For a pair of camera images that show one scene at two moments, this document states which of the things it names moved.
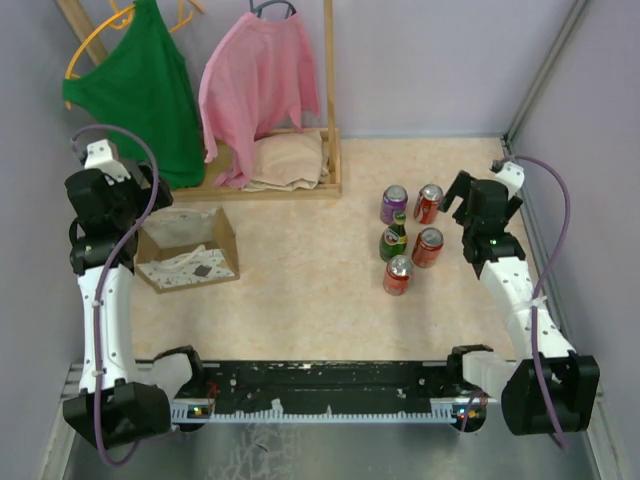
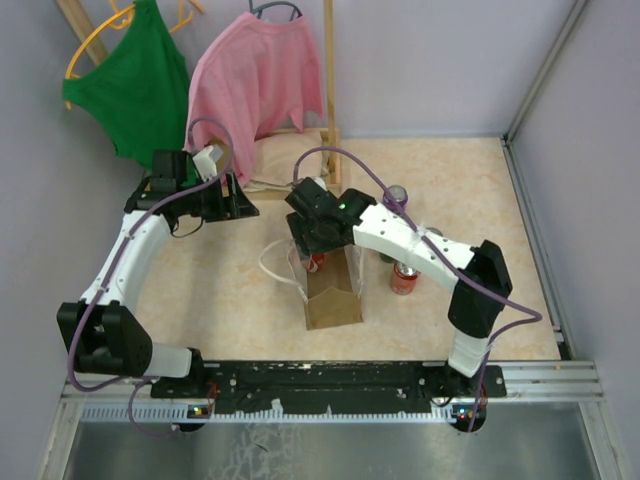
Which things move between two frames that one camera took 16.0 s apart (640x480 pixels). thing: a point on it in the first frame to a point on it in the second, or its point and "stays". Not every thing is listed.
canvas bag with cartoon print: x=186 y=247 to x=333 y=295
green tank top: x=142 y=83 stays
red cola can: x=426 y=208 to x=317 y=262
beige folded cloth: x=287 y=161 stays
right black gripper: x=461 y=188 to x=305 y=245
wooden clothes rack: x=328 y=134 stays
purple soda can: x=394 y=200 stays
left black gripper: x=143 y=194 to x=232 y=206
